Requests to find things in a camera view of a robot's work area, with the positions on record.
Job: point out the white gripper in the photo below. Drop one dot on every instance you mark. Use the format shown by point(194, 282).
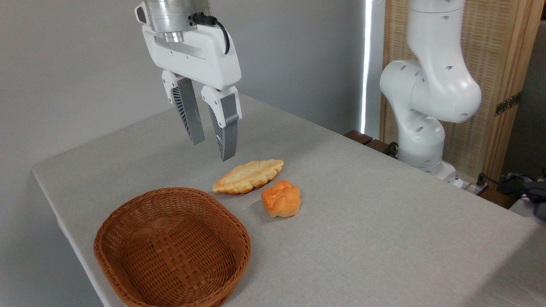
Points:
point(192, 55)

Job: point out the round orange bread roll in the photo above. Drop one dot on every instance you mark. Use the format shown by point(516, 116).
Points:
point(281, 199)

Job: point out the long leaf-shaped bread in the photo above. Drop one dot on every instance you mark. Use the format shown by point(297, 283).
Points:
point(247, 177)

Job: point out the brown wicker basket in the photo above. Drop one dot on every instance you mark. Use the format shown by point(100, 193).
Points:
point(170, 251)

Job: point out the grey tablecloth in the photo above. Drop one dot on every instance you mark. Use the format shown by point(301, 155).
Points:
point(362, 238)

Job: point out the white power strip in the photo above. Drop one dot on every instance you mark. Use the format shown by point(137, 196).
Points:
point(471, 187)

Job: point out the black power plug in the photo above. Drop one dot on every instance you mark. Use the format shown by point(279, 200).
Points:
point(481, 180)

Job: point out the wooden bamboo folding screen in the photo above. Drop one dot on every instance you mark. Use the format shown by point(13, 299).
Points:
point(495, 55)

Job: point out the metal screen hinge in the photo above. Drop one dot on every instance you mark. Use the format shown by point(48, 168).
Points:
point(507, 104)

